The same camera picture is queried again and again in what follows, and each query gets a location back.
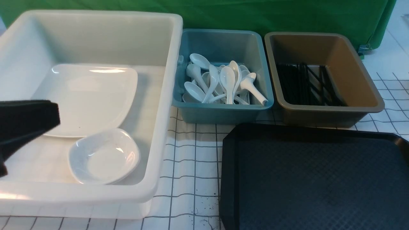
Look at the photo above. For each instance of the white rectangular rice plate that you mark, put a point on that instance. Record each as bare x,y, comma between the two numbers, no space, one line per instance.
90,98

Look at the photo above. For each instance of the black serving tray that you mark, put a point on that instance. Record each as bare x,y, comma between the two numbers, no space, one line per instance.
305,178

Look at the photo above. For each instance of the green cloth backdrop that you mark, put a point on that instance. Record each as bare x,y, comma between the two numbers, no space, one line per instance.
144,31

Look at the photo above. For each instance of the metal clamp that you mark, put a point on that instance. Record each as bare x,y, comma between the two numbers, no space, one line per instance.
364,49

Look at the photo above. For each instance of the brown plastic bin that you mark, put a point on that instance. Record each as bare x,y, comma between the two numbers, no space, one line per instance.
346,70

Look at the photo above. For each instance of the white grid tablecloth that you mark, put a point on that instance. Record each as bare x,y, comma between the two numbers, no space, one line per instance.
188,193

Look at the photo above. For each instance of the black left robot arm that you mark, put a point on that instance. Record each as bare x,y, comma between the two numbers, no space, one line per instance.
22,121

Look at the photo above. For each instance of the large white plastic tub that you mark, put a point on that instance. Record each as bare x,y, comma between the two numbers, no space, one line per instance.
39,181

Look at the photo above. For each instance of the pile of white spoons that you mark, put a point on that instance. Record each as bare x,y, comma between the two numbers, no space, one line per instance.
226,84

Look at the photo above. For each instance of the white oval side dish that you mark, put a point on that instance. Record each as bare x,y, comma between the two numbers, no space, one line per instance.
103,158

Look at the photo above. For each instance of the pile of black chopsticks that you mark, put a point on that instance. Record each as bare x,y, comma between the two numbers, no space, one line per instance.
301,85

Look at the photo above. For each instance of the blue plastic bin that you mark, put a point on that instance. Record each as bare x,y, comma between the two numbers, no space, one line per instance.
220,47

